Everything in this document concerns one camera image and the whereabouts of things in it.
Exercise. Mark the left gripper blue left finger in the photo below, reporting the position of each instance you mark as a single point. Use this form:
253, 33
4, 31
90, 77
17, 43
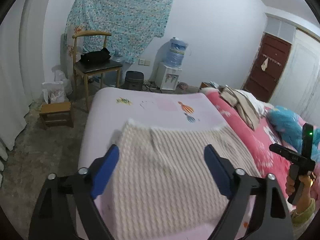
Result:
101, 170

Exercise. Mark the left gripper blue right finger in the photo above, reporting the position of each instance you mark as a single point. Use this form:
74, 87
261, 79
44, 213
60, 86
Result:
218, 168

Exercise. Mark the beige houndstooth coat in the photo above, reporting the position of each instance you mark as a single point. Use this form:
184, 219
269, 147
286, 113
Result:
161, 184

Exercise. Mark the green sleeve forearm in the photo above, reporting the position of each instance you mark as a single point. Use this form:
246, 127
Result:
301, 221

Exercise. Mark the beige clothes pile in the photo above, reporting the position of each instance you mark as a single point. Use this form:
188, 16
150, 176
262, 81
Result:
243, 106

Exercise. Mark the right hand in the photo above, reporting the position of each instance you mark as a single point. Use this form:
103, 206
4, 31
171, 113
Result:
305, 198

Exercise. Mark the teal pillow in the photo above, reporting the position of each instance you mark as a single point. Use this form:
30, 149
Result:
288, 124

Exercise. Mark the pink floral blanket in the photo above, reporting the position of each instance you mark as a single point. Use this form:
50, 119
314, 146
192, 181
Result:
257, 141

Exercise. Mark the white garment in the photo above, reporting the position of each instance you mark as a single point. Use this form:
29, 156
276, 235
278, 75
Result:
257, 105

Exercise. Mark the white wardrobe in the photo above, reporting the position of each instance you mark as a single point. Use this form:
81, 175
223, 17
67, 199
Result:
298, 87

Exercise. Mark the small wooden stool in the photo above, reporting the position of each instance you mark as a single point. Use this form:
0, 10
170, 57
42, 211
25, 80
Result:
57, 114

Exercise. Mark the empty water jug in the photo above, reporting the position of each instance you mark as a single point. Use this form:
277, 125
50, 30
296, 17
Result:
110, 78

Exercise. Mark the white plastic bag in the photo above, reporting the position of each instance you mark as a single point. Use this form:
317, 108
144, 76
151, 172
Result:
59, 89

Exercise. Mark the black bin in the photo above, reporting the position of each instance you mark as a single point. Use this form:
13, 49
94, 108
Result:
134, 80

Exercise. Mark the wooden chair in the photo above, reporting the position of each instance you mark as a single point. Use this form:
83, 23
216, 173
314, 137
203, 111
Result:
80, 70

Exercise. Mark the white water dispenser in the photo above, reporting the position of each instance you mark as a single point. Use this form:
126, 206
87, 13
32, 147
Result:
167, 78

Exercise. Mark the black bag on chair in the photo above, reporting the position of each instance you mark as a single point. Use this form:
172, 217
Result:
95, 58

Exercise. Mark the dark red door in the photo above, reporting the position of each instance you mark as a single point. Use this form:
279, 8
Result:
267, 67

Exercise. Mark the blue water bottle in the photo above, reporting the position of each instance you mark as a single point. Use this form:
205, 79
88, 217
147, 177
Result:
176, 52

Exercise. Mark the white curtain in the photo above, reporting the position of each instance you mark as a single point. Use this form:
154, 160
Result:
14, 102

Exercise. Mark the wall socket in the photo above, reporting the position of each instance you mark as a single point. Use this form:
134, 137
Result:
143, 62

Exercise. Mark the teal floral wall cloth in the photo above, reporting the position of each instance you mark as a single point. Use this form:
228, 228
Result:
132, 23

